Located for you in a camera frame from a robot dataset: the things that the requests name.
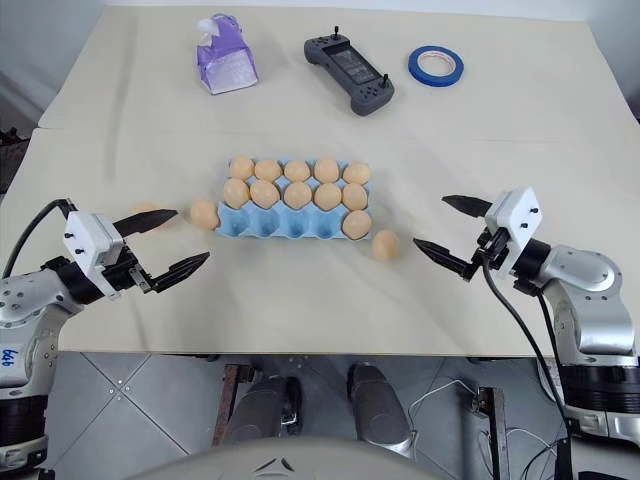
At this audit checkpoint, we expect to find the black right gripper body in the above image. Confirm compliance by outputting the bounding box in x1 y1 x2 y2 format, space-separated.
468 225 512 277

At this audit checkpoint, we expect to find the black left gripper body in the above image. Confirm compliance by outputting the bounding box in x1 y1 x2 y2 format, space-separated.
101 238 157 301

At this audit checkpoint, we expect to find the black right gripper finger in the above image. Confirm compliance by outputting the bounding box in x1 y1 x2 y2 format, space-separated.
411 238 477 282
440 194 495 220

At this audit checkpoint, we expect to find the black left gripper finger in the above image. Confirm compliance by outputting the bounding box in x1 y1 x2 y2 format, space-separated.
112 208 179 237
148 251 211 295

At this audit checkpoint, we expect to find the blue egg tray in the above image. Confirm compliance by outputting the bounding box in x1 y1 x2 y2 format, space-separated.
215 158 373 241

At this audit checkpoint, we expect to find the tan egg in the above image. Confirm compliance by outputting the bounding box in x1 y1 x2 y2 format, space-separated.
128 201 174 232
282 180 313 211
254 158 284 183
189 198 222 231
340 182 369 212
341 209 373 241
222 178 251 210
227 155 255 182
313 156 342 184
249 179 281 210
342 162 372 187
313 182 343 211
371 229 402 263
283 159 312 184

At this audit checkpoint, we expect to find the rusty metal table leg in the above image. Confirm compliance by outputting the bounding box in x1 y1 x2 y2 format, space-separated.
477 384 507 480
211 363 240 448

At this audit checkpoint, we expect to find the blue tape roll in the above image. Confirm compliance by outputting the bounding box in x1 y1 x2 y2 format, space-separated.
406 45 467 90

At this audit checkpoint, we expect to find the dark grey rounded shape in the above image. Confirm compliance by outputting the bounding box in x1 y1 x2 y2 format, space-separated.
346 361 417 454
230 373 303 454

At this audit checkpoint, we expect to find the purple tissue pack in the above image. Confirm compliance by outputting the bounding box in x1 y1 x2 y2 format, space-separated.
194 13 260 96

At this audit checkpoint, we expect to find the grey handheld remote controller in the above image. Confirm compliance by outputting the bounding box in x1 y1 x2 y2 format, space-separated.
303 25 397 118

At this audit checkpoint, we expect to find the grey robot torso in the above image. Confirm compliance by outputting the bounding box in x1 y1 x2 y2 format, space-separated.
130 432 502 480

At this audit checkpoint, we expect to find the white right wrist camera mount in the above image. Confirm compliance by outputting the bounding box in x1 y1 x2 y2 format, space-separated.
484 186 545 277

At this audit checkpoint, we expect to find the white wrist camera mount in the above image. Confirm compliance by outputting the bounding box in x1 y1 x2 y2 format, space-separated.
62 210 125 297
484 186 545 277

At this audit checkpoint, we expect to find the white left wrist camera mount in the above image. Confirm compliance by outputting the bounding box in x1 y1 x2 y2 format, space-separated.
62 210 125 297

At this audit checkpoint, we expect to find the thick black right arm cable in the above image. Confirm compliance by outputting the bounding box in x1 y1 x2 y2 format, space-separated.
480 258 576 441

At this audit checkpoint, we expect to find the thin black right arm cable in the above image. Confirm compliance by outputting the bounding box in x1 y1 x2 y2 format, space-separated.
537 292 569 406

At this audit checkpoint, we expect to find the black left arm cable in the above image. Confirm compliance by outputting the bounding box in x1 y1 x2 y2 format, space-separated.
0 198 80 281

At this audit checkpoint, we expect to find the thin white floor wire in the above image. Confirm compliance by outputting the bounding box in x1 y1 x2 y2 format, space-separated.
407 378 556 480

